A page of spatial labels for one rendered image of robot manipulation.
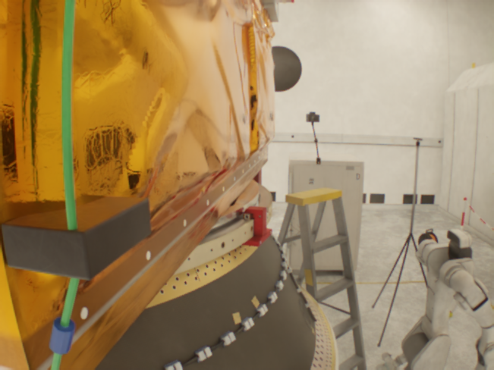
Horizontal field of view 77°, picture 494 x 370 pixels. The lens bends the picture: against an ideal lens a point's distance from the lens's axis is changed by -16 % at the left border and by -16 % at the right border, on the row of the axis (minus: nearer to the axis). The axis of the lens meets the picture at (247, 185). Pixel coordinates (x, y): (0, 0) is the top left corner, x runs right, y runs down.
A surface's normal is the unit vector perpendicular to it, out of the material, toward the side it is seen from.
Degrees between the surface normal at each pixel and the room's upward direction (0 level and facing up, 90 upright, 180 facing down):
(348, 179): 90
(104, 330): 90
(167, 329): 62
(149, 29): 98
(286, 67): 90
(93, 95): 88
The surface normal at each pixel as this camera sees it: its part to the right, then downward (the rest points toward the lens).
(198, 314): 0.69, -0.36
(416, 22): -0.12, 0.17
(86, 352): 0.99, 0.03
